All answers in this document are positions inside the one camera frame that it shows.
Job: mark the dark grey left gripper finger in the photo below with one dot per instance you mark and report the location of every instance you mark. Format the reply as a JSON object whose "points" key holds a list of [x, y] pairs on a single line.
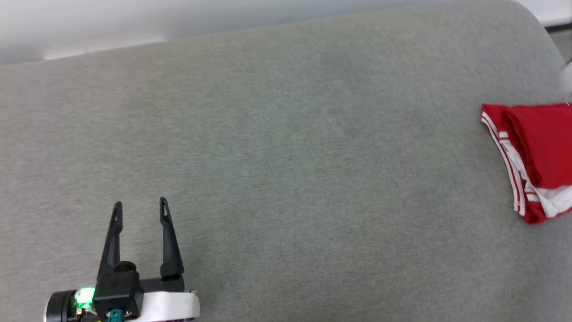
{"points": [[170, 255], [111, 250]]}

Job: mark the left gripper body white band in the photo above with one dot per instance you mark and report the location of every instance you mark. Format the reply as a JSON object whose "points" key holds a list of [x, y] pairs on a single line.
{"points": [[170, 306]]}

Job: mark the red and white garment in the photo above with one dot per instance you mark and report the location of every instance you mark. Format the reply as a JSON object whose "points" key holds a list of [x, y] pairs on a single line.
{"points": [[545, 143]]}

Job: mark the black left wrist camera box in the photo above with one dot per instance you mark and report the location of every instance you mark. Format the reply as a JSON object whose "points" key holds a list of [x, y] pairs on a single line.
{"points": [[117, 286]]}

